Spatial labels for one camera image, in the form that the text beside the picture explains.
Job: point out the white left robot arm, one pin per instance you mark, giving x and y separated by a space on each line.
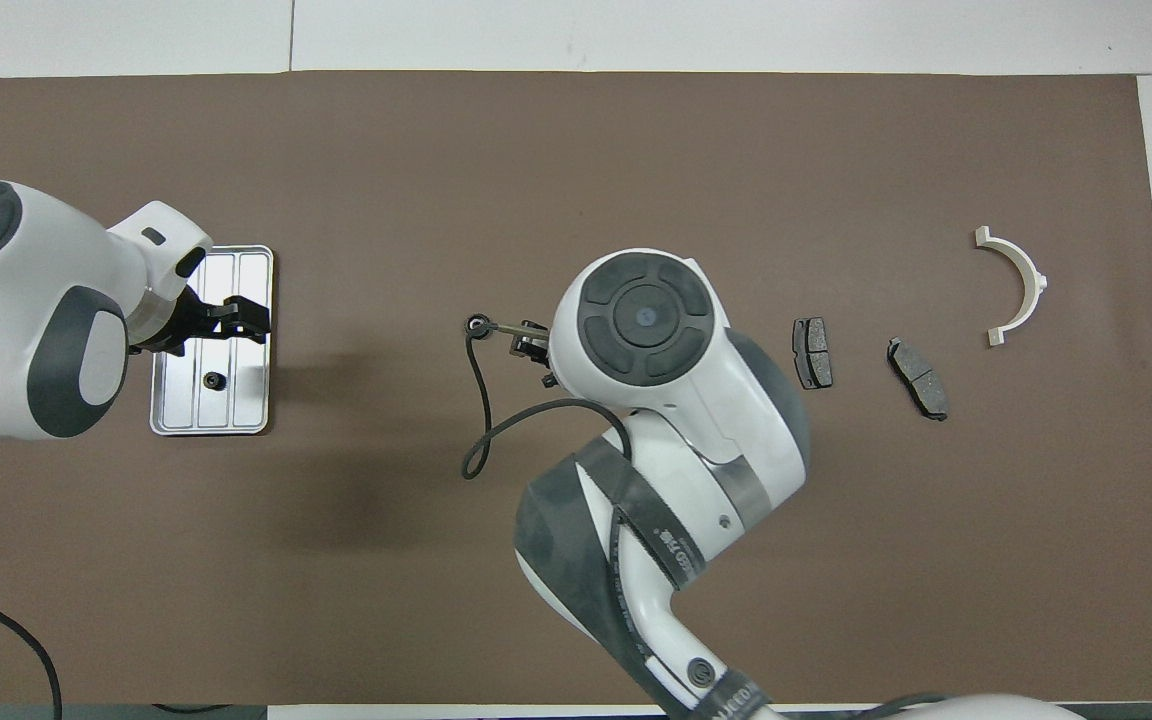
36 260

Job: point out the dark curved brake pad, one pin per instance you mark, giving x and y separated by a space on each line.
918 380

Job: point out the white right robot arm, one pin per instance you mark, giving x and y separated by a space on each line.
656 400

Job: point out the dark rectangular brake pad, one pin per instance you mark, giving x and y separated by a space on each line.
816 340

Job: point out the silver metal tray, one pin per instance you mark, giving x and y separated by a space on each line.
246 400

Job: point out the brown table mat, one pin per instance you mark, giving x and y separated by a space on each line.
386 600

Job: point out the white semicircular plastic bracket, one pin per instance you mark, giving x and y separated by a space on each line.
1039 281

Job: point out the small black bearing gear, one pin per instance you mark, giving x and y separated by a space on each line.
213 380

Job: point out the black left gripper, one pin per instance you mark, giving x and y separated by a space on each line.
191 322

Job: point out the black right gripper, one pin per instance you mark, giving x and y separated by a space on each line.
533 348

